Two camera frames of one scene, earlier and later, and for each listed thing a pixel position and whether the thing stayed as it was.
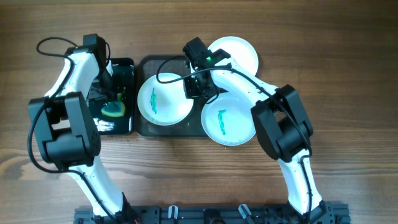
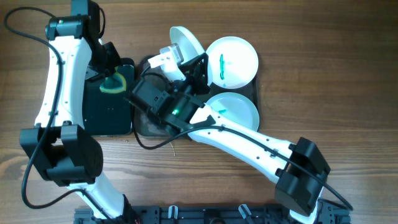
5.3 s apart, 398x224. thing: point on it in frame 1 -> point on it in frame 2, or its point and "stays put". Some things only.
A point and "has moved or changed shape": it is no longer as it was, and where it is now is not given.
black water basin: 115,116 stays put
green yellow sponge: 115,109 -> 114,84
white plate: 161,99 has moved or changed shape
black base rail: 214,214 stays put
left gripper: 99,94 -> 109,64
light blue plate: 227,119 stays put
